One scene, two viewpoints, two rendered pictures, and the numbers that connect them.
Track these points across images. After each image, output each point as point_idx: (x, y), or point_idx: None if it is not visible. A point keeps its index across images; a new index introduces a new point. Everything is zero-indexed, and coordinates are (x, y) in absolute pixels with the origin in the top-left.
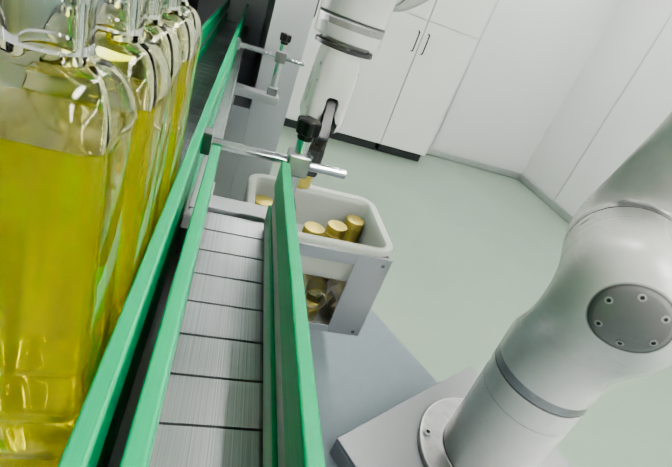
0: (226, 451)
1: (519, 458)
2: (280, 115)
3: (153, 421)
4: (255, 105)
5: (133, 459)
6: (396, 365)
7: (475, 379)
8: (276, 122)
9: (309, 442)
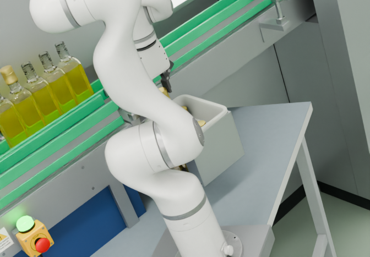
0: None
1: (174, 241)
2: (338, 24)
3: (10, 154)
4: (320, 20)
5: (4, 157)
6: (250, 217)
7: (261, 231)
8: (338, 30)
9: (19, 162)
